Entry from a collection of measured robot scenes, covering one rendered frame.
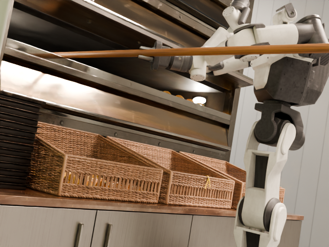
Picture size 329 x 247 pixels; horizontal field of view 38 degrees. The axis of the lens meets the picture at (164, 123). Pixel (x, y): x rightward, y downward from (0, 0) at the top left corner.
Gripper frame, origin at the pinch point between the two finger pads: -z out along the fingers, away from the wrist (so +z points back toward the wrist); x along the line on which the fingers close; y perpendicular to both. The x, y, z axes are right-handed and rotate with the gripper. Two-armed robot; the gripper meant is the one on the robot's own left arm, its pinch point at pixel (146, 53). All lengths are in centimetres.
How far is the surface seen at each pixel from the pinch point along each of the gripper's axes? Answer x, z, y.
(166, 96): 4, 31, 84
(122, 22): -21.2, -7.8, 38.1
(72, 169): 51, -22, -14
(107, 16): -20.7, -15.8, 32.3
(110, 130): 30, -2, 61
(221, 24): -53, 63, 101
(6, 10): 36, -37, -162
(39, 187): 60, -33, -7
